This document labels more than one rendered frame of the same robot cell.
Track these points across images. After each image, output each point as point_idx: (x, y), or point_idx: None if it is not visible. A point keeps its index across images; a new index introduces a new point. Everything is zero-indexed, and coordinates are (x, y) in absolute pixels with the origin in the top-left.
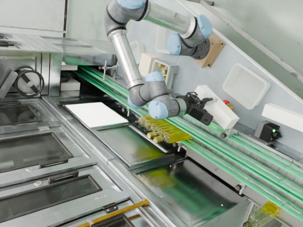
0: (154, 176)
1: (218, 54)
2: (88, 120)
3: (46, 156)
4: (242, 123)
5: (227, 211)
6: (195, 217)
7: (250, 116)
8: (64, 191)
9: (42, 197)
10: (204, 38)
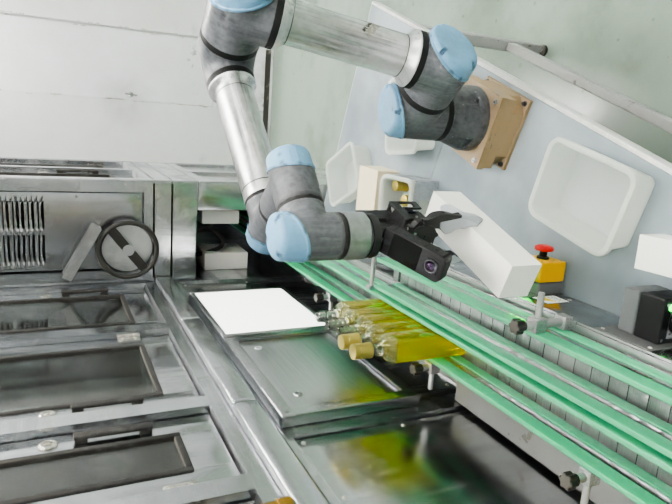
0: (345, 448)
1: (519, 132)
2: (231, 320)
3: (100, 391)
4: (594, 303)
5: None
6: None
7: (611, 282)
8: (98, 468)
9: (38, 477)
10: (454, 79)
